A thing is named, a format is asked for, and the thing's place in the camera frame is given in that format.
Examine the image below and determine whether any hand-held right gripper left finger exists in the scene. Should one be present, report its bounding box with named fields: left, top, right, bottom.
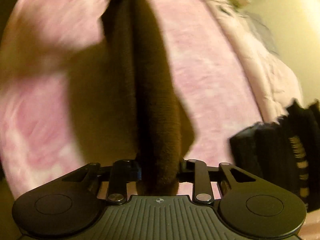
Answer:
left=56, top=159, right=143, bottom=205

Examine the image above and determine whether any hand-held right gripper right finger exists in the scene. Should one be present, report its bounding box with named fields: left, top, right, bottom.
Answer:
left=176, top=158, right=264, bottom=205

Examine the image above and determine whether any brown knit sweater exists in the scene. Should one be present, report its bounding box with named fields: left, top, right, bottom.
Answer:
left=67, top=0, right=197, bottom=197

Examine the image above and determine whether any dark folded clothes stack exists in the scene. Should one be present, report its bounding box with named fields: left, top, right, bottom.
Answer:
left=229, top=100, right=318, bottom=212

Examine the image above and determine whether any pink floral blanket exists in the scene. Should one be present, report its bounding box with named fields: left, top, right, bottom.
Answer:
left=0, top=0, right=266, bottom=199

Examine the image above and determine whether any pale pink duvet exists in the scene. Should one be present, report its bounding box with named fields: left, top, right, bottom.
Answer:
left=197, top=0, right=304, bottom=128

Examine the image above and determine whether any grey pillow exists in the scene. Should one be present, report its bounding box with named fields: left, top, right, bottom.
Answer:
left=250, top=12, right=281, bottom=56

